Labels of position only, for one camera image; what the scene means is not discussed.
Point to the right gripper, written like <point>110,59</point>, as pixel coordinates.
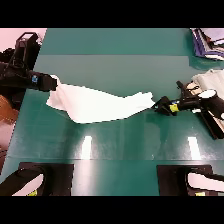
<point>166,106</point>

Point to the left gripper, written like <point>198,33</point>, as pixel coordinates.
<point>43,82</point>

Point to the white T-shirt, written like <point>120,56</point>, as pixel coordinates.
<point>96,105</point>

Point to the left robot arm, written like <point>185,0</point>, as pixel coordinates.
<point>13,78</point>

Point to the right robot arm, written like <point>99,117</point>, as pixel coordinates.
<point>213,104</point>

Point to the white garment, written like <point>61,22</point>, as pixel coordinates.
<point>211,80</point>

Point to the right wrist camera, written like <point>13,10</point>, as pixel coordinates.
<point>187,90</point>

